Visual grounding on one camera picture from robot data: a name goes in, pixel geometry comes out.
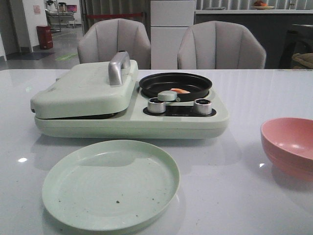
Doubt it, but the fruit bowl on counter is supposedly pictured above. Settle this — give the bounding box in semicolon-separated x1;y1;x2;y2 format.
252;0;274;10

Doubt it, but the red barrier belt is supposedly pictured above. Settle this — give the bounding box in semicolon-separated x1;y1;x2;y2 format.
86;12;144;19

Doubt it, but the right grey upholstered chair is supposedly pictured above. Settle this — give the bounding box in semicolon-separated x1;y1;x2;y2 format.
177;21;267;70

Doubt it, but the silver control knob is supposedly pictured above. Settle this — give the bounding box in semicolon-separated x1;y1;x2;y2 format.
193;98;212;116
147;97;166;114

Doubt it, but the beige cushion at right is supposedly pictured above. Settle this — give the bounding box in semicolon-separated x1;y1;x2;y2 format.
292;53;313;69

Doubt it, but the pink bowl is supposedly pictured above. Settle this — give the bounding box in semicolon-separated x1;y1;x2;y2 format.
261;117;313;181

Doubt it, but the red trash bin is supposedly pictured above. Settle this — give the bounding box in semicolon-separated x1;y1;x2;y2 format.
36;25;53;49

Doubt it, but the pale green round plate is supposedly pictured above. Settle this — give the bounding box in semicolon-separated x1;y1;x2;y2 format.
42;140;180;232

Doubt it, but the black round frying pan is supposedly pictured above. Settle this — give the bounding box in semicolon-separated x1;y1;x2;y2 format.
139;72;212;102

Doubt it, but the green sandwich maker lid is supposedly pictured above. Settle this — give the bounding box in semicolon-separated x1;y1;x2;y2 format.
30;52;138;119

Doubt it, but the left grey upholstered chair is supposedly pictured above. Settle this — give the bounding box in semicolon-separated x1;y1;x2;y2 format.
77;19;151;70

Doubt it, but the right silver control knob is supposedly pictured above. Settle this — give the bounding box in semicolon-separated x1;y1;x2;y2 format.
193;98;212;116

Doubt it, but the green breakfast maker base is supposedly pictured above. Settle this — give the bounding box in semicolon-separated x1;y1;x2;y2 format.
34;83;229;139

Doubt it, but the left silver control knob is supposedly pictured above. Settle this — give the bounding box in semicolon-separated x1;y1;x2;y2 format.
147;97;166;114

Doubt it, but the grey upholstered chair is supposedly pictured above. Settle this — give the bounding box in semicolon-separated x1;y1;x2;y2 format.
177;21;267;70
77;19;151;70

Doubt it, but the white cabinet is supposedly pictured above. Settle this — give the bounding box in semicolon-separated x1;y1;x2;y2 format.
150;0;196;70

